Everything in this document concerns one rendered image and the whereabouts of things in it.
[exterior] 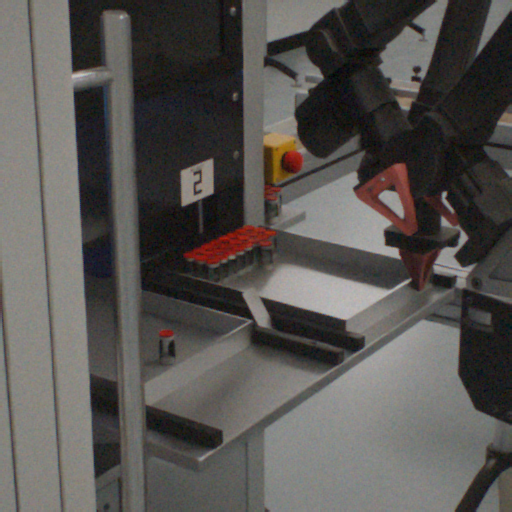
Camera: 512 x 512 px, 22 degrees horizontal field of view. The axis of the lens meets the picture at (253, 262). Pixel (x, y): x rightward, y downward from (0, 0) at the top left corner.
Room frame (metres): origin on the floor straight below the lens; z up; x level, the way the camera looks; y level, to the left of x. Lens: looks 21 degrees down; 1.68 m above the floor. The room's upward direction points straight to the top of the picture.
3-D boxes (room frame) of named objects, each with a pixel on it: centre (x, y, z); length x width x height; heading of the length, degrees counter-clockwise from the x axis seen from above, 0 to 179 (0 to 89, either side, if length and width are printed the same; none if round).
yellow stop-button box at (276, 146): (2.28, -0.03, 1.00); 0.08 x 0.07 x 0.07; 55
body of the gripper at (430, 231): (1.90, -0.26, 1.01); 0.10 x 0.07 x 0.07; 55
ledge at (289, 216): (2.32, 0.00, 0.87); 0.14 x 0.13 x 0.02; 55
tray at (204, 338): (1.73, 0.21, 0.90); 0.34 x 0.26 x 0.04; 55
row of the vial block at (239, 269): (2.01, 0.02, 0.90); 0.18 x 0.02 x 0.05; 144
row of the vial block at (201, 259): (2.02, 0.04, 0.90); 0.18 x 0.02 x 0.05; 144
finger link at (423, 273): (1.91, -0.25, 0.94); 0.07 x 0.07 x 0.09; 55
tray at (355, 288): (1.95, -0.07, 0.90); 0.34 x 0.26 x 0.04; 54
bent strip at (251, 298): (1.75, -0.05, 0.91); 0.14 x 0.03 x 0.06; 54
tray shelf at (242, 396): (1.83, 0.06, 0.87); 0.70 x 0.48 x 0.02; 145
